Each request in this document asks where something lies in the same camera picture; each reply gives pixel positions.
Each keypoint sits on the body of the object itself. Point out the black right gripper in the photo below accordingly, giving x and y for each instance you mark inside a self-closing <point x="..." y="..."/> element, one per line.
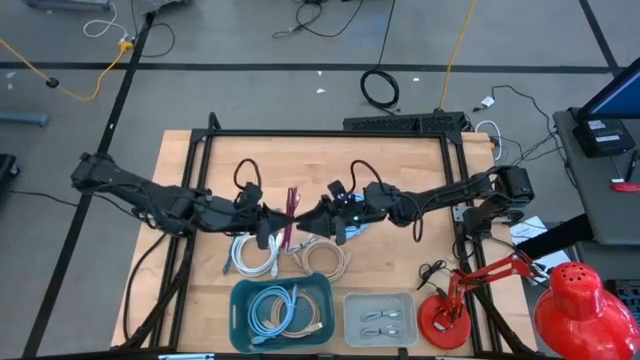
<point x="350" y="215"/>

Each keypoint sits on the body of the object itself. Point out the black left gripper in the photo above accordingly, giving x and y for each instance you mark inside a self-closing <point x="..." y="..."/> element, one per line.
<point x="250" y="220"/>

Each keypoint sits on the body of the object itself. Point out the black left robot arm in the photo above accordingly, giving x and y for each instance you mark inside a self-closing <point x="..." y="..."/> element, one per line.
<point x="125" y="182"/>

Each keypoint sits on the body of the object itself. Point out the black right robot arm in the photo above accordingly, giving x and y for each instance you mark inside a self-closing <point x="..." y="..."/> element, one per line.
<point x="450" y="192"/>

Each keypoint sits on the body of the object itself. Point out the teal plastic bin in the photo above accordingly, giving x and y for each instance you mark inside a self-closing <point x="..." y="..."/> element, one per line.
<point x="325" y="295"/>

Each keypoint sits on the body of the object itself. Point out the grey plastic bin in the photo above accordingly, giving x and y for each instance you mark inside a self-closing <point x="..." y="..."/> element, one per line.
<point x="380" y="300"/>

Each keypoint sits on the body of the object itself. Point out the black power strip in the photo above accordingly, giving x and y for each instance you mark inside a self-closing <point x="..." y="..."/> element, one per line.
<point x="400" y="123"/>

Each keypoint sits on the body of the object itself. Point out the red desk lamp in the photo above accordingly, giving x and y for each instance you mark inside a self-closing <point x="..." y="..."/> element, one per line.
<point x="445" y="325"/>

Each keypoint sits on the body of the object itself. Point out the white papers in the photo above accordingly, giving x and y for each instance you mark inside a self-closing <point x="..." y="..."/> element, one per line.
<point x="530" y="230"/>

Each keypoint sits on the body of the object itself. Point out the dark grey desk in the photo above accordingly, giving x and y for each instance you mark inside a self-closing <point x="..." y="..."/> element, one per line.
<point x="600" y="200"/>

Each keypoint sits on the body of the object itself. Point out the black box device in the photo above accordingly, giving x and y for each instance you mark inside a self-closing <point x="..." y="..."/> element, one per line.
<point x="600" y="145"/>

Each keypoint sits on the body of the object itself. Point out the computer monitor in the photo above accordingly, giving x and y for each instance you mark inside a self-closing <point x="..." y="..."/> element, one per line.
<point x="620" y="95"/>

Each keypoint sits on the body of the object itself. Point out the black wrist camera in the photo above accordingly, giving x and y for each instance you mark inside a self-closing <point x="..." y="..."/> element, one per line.
<point x="341" y="192"/>
<point x="250" y="193"/>

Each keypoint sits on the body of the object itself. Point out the black metal table frame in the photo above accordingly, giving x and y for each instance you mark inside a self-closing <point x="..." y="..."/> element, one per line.
<point x="325" y="133"/>

